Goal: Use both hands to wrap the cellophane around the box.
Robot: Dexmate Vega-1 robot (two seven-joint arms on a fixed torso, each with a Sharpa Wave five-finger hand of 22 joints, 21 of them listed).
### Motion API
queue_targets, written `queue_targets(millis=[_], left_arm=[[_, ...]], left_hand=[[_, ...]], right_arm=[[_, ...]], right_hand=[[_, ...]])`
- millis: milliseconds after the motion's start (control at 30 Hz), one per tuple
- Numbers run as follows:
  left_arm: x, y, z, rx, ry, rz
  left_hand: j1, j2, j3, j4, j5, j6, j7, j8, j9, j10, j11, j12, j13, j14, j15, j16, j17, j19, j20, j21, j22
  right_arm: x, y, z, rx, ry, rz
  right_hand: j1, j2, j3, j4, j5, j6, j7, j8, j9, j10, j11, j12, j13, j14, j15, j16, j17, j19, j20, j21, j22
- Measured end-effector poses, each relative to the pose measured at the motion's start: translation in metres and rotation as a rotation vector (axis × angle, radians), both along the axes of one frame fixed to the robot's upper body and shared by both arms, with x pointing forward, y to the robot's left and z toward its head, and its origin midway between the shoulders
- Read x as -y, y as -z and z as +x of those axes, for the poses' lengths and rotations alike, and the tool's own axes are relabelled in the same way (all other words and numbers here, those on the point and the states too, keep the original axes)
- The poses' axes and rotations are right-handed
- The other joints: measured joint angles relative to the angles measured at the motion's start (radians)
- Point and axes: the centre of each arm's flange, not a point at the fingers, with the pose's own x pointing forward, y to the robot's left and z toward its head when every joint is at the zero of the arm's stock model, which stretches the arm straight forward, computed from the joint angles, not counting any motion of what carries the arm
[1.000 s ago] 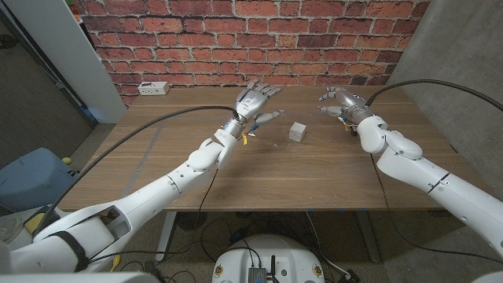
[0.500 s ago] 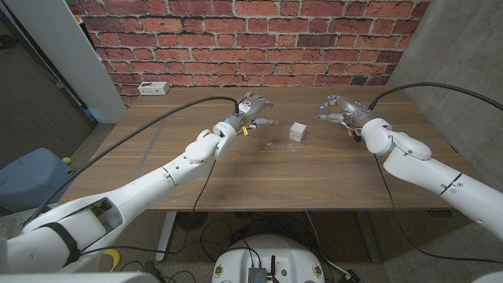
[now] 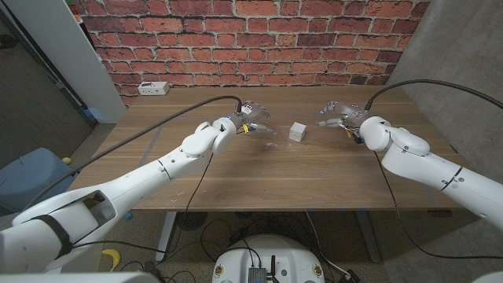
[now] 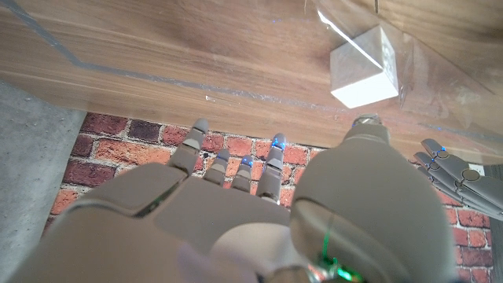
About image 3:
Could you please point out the white power strip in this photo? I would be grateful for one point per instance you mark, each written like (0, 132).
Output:
(153, 88)

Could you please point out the white table leg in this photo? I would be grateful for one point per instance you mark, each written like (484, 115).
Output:
(165, 236)

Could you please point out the white cabinet panel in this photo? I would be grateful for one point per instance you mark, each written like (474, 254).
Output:
(70, 39)

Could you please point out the clear cellophane sheet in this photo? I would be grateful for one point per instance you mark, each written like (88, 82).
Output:
(275, 144)

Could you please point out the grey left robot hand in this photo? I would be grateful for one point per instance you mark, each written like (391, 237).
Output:
(251, 114)

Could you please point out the dark grey table leg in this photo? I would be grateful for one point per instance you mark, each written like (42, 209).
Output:
(369, 243)

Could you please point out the small white cube box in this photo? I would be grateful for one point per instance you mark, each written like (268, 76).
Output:
(297, 131)

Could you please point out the yellow green ball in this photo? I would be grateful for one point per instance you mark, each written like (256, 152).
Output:
(67, 161)

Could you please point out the small grey electronics box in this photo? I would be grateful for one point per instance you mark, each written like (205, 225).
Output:
(257, 275)

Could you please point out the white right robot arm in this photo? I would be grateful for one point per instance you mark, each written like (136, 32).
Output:
(424, 165)

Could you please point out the blue storage bin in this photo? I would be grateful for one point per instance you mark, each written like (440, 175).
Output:
(31, 177)

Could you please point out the yellow curved floor object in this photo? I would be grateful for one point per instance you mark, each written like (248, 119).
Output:
(114, 257)

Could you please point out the white robot chest rim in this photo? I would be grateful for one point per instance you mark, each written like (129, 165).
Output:
(78, 278)

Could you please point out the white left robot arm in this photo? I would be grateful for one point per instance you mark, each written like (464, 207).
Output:
(137, 177)

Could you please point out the white robot torso base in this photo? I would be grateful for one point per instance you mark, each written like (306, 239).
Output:
(291, 251)

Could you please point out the red brick print backdrop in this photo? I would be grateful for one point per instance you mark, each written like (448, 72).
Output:
(251, 39)

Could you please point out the small blue cap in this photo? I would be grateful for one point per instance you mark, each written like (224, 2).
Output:
(128, 216)

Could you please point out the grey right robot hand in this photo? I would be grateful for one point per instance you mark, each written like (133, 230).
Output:
(349, 112)

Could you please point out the round black floor fan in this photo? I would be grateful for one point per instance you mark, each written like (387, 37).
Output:
(192, 220)

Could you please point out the short black antenna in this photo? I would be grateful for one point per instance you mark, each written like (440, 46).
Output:
(272, 265)

